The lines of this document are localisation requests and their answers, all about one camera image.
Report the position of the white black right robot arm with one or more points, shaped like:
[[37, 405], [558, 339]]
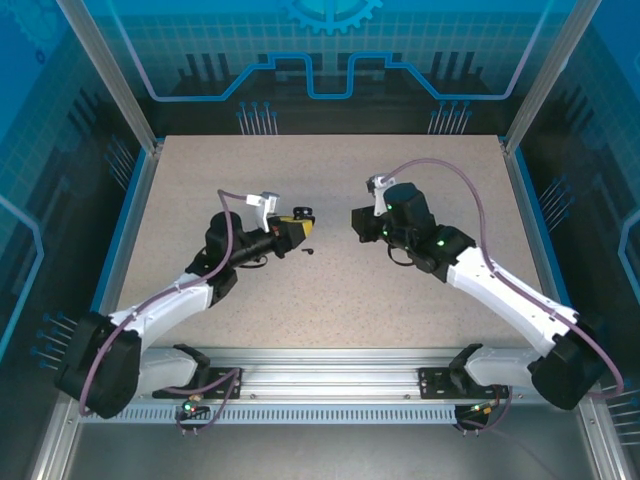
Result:
[[500, 290]]

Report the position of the aluminium frame post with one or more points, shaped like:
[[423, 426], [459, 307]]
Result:
[[114, 75], [550, 75]]

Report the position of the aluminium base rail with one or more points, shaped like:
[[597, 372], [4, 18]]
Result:
[[325, 375]]

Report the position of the small LED connector board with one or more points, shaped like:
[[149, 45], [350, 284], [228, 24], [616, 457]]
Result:
[[482, 409], [190, 406]]

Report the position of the black earbud charging case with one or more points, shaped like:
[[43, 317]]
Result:
[[302, 212]]

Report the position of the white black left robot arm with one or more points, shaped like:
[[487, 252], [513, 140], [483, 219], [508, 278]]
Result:
[[165, 305]]

